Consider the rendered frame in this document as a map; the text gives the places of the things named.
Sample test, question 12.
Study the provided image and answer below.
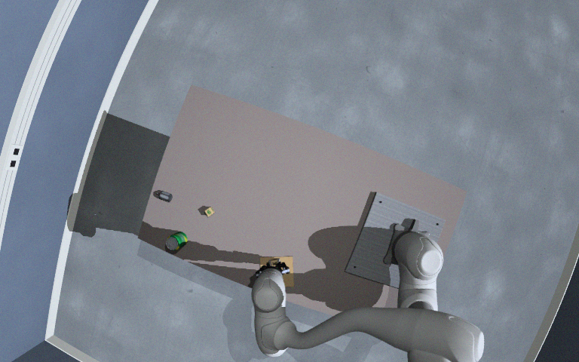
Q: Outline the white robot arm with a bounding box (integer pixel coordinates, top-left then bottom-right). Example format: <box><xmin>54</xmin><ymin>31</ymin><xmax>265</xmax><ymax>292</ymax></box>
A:
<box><xmin>252</xmin><ymin>219</ymin><xmax>484</xmax><ymax>362</ymax></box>

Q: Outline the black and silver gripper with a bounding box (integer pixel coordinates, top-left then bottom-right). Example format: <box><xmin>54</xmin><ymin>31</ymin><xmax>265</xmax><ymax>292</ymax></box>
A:
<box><xmin>256</xmin><ymin>259</ymin><xmax>290</xmax><ymax>277</ymax></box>

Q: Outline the green and yellow drink can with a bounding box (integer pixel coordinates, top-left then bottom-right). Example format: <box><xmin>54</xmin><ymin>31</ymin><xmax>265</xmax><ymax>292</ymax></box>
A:
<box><xmin>166</xmin><ymin>232</ymin><xmax>188</xmax><ymax>250</ymax></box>

